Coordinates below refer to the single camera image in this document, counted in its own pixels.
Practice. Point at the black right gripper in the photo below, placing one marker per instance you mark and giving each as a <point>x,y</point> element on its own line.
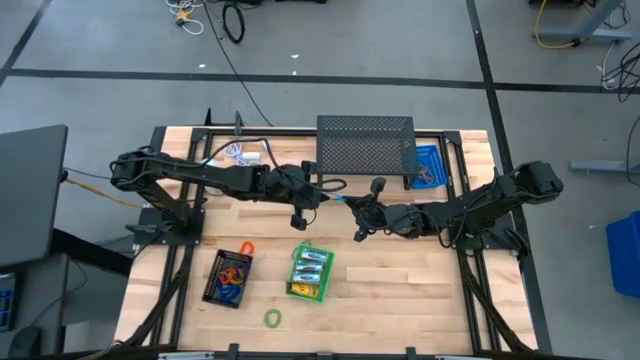
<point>395,217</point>

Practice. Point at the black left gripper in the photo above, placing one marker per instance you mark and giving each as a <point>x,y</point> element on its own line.
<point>292,187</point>

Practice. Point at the blue rubber band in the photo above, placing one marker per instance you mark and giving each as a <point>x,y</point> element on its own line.
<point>340,198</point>

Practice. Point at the black perforated metal stand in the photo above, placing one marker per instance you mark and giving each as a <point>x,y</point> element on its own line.
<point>365,145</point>

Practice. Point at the blue plastic basket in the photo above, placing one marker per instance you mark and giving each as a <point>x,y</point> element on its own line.
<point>432,160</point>

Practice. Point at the green plastic basket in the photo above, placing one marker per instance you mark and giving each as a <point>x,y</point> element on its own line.
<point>325,287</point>

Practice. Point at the black plastic basket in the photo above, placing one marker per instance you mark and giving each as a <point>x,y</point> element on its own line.
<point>212,280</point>

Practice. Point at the green spiral coil wristband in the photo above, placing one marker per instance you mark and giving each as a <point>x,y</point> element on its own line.
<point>266,318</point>

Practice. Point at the blue spiral coil wristband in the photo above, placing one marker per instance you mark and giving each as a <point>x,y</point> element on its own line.
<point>225,298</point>

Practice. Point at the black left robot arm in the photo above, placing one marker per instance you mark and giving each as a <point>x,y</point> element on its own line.
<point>200,175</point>

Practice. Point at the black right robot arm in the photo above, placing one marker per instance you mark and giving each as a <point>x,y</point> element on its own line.
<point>480,200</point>

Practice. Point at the grey desk foot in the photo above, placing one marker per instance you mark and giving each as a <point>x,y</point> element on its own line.
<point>600,166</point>

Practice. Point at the grey desk base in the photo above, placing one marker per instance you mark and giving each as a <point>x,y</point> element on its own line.
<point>585,34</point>

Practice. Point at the blue storage bin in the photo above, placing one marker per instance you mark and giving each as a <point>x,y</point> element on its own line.
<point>625,255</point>

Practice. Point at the dark keyboard device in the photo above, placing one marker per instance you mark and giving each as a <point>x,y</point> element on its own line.
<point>7,305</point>

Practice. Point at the black metal rig frame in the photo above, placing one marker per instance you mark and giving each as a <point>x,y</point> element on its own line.
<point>451,137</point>

